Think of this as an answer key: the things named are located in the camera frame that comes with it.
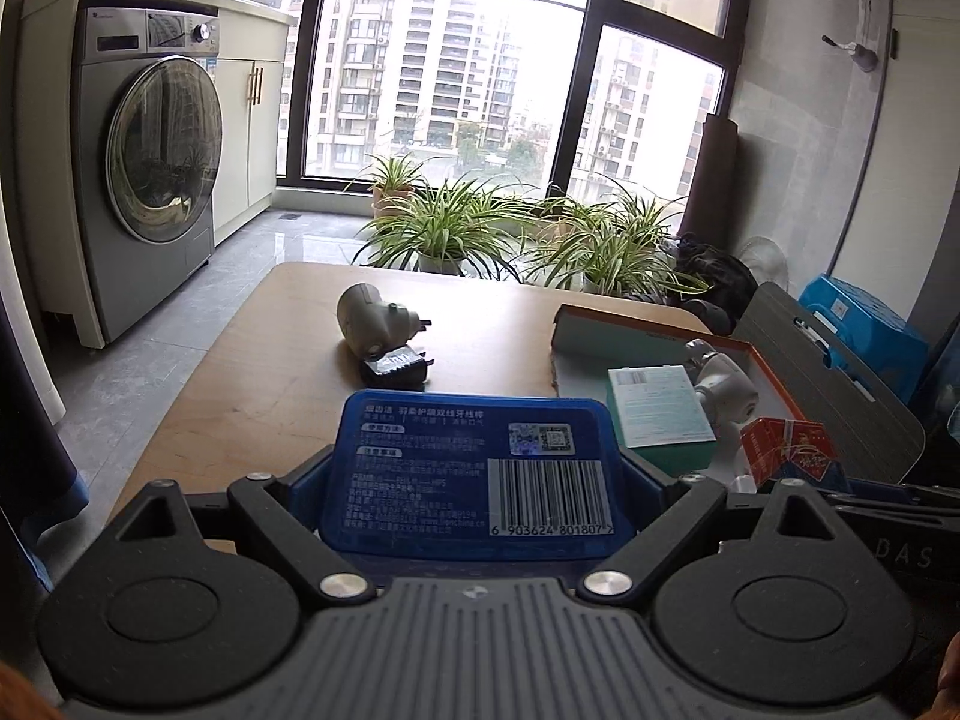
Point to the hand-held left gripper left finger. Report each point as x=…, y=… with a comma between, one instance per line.
x=311, y=480

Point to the red and blue card box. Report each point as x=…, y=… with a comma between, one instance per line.
x=787, y=450

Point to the grey plug-in repellent device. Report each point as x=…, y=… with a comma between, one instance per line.
x=364, y=315

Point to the blue plastic box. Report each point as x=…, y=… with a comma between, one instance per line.
x=450, y=480

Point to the dark cloth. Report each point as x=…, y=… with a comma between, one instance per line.
x=22, y=465

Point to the large spider plant white pot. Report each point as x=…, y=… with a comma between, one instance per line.
x=442, y=232

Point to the black bag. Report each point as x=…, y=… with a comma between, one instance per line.
x=720, y=270

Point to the white fan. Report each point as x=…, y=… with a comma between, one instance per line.
x=765, y=262

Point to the grey wall fixture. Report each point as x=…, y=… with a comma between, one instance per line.
x=866, y=56

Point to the spider plant terracotta pot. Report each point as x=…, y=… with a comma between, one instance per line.
x=390, y=184

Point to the grey board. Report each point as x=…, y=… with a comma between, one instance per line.
x=847, y=405

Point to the grey front-load washing machine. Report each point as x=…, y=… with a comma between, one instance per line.
x=120, y=240

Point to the blue plastic stool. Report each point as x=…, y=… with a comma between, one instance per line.
x=862, y=337

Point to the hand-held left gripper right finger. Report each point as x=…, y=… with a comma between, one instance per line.
x=649, y=491

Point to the white plug-in repellent device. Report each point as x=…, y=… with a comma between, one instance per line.
x=727, y=390

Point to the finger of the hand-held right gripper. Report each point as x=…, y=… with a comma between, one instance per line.
x=885, y=499

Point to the black charger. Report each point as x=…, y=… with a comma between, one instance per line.
x=394, y=365

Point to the orange-rimmed cardboard tray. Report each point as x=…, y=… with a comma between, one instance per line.
x=585, y=375

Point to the brown rolled mat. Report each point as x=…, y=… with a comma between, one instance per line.
x=709, y=172

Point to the teal bandage box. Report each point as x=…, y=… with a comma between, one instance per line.
x=652, y=405

